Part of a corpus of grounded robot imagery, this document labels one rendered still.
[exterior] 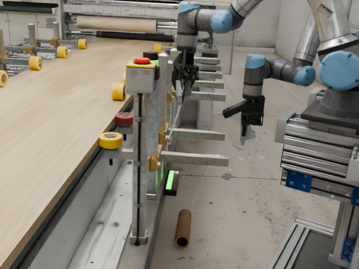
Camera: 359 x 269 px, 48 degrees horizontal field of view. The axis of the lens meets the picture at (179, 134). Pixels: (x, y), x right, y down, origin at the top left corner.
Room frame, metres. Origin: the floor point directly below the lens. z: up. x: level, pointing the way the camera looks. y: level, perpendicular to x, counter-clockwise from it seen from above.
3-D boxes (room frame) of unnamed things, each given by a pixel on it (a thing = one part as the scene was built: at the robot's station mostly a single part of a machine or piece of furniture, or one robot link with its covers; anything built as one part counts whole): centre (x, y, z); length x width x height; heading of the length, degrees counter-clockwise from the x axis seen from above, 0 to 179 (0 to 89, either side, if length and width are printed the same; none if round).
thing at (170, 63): (1.76, 0.06, 0.87); 0.03 x 0.03 x 0.48; 87
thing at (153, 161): (1.28, 0.09, 0.84); 0.13 x 0.06 x 0.05; 177
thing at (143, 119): (1.00, 0.10, 0.93); 0.05 x 0.04 x 0.45; 177
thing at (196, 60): (2.79, -0.07, 0.95); 0.36 x 0.03 x 0.03; 87
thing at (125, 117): (1.56, 0.23, 0.85); 0.08 x 0.08 x 0.11
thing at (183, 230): (2.10, -0.06, 0.04); 0.30 x 0.08 x 0.08; 177
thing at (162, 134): (1.53, 0.08, 0.85); 0.13 x 0.06 x 0.05; 177
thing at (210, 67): (2.55, 0.01, 0.95); 0.50 x 0.04 x 0.04; 87
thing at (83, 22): (4.14, 0.48, 1.05); 1.43 x 0.12 x 0.12; 87
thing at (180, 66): (1.45, -0.01, 1.15); 0.09 x 0.08 x 0.12; 17
